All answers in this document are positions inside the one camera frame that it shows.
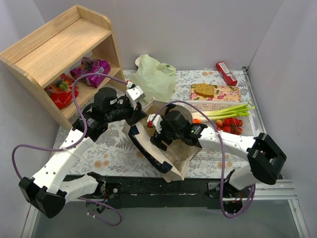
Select floral table mat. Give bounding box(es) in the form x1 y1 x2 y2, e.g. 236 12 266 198
46 69 278 180

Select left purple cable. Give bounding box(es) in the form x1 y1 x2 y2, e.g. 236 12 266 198
11 73 132 226

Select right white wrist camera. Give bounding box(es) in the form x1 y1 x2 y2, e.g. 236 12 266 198
147 114 162 133

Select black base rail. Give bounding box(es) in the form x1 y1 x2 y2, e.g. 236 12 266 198
69 175 255 209

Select black label tape roll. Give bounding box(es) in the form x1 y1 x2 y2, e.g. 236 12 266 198
135 57 140 67

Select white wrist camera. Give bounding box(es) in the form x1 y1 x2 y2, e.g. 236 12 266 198
126 86 145 110
147 114 162 133

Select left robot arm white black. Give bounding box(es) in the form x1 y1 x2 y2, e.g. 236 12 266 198
19 86 146 218

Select purple snack packet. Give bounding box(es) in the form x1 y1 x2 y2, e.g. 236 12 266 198
70 57 111 88

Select red rectangular box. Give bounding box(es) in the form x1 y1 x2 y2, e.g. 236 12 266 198
215 61 237 86

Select light green plastic bag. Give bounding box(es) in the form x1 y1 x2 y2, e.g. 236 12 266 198
130 54 176 102

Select wooden two-tier shelf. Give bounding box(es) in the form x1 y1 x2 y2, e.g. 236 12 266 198
0 5 124 129

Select purple cable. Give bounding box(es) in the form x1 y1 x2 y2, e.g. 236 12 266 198
150 100 256 219
11 73 132 226

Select beige canvas tote bag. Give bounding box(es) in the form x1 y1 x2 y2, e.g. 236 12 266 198
122 100 206 182

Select floral rectangular tray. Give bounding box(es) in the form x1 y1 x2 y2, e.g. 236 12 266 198
190 84 242 102

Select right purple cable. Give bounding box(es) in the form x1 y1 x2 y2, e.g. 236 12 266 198
150 100 256 219

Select slice of brown bread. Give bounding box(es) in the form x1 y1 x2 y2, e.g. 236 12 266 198
194 83 214 98

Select red snack packet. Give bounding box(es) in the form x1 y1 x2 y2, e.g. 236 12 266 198
44 73 74 110

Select green spring onions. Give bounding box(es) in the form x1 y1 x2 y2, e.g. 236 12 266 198
202 104 256 121

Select white plastic basket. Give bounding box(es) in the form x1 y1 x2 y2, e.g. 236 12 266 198
187 100 256 136

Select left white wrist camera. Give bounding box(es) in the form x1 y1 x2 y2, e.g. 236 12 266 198
126 86 145 110

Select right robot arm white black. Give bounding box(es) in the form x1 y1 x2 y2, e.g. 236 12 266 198
147 110 287 197

